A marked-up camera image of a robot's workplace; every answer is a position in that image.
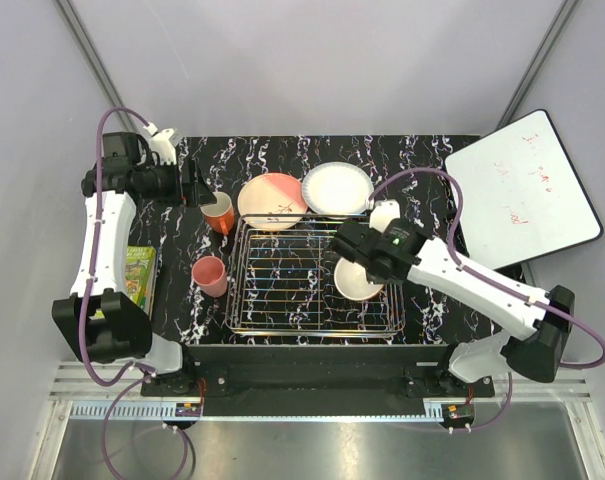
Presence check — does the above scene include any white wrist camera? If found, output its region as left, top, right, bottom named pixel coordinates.
left=368, top=200, right=401, bottom=233
left=143, top=123, right=183, bottom=166

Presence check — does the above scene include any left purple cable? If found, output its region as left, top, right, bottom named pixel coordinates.
left=79, top=106, right=198, bottom=479

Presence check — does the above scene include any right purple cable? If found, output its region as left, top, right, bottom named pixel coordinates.
left=364, top=168, right=605, bottom=432

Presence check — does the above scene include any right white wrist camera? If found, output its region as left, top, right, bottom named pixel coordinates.
left=368, top=200, right=401, bottom=233

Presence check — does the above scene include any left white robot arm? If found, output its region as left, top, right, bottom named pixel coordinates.
left=52, top=126, right=214, bottom=396

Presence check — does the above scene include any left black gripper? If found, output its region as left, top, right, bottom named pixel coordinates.
left=139, top=157, right=216, bottom=207

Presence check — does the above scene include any pink cream floral plate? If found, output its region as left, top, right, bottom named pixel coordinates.
left=237, top=173, right=308, bottom=231

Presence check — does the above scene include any white whiteboard black frame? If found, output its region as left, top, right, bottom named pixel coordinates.
left=444, top=109, right=603, bottom=269

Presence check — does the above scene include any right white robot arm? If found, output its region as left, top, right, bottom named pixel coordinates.
left=331, top=219, right=575, bottom=397

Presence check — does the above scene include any pink plastic cup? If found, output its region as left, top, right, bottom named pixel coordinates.
left=191, top=256, right=228, bottom=298

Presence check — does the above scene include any purple cable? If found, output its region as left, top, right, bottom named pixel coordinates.
left=364, top=168, right=605, bottom=432
left=79, top=106, right=198, bottom=479

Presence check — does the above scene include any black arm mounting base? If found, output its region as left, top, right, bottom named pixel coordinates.
left=140, top=343, right=495, bottom=399

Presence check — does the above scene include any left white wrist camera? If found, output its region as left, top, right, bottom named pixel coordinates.
left=143, top=123, right=183, bottom=166

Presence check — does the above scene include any green treehouse book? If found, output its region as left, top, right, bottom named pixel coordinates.
left=125, top=246, right=158, bottom=317

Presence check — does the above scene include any orange white bowl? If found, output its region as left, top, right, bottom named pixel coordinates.
left=334, top=258, right=384, bottom=301

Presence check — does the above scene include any white grey rimmed plate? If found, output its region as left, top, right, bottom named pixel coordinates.
left=302, top=162, right=373, bottom=216

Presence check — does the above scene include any metal wire dish rack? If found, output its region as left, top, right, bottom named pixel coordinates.
left=226, top=213, right=405, bottom=338

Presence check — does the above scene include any orange ceramic mug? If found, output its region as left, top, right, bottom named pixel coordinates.
left=200, top=192, right=235, bottom=235

